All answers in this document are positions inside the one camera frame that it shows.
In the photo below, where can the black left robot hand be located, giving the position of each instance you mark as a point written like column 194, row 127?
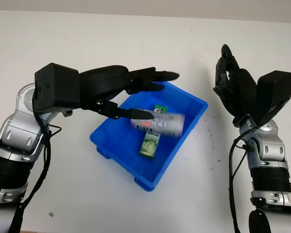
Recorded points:
column 101, row 82

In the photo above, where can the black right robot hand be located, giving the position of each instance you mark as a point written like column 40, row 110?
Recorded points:
column 243, row 89

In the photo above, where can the silver printed can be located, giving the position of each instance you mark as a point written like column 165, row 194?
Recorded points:
column 165, row 123

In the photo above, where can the green toothpaste box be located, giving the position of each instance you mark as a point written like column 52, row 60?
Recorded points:
column 150, row 145

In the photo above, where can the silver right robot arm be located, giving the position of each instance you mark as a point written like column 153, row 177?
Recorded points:
column 268, row 150

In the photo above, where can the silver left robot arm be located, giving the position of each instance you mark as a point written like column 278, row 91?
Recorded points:
column 17, row 136

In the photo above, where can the blue plastic tray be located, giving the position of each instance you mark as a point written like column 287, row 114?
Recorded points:
column 116, row 145

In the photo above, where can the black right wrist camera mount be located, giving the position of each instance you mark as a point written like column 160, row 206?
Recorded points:
column 275, row 92

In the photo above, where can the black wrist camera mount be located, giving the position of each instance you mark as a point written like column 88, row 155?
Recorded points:
column 55, row 87
column 275, row 92

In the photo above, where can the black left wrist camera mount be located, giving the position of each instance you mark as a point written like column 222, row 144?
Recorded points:
column 55, row 87

